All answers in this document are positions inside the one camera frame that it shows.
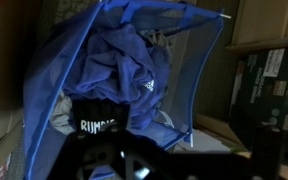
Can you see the dark green cardboard box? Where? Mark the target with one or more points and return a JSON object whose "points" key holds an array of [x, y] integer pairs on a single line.
{"points": [[270, 93]]}

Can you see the beige patterned rug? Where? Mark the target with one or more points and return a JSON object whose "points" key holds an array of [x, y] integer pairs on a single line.
{"points": [[74, 8]]}

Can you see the black glove with white print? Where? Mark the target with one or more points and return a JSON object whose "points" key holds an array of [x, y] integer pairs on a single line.
{"points": [[97, 116]]}

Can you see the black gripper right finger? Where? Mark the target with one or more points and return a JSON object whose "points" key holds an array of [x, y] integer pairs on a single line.
{"points": [[265, 153]]}

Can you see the wooden bed frame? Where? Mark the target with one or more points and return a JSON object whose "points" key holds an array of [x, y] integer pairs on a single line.
{"points": [[267, 23]]}

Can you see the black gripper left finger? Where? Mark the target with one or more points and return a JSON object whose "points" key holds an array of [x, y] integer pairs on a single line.
{"points": [[110, 156]]}

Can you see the blue adidas shirt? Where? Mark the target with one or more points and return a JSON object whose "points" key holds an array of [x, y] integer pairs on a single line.
{"points": [[120, 70]]}

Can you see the blue mesh laundry hamper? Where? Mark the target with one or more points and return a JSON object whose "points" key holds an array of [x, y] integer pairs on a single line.
{"points": [[50, 80]]}

